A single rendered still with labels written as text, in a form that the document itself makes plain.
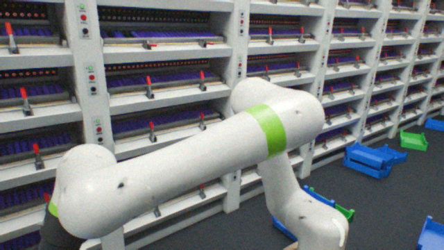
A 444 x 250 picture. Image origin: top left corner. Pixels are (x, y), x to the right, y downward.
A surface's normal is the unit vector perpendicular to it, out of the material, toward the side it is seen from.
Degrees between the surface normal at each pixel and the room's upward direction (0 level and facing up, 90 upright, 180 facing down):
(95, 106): 90
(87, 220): 79
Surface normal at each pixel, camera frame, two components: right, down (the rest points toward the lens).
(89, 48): 0.61, 0.29
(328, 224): -0.03, -0.77
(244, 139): 0.23, -0.18
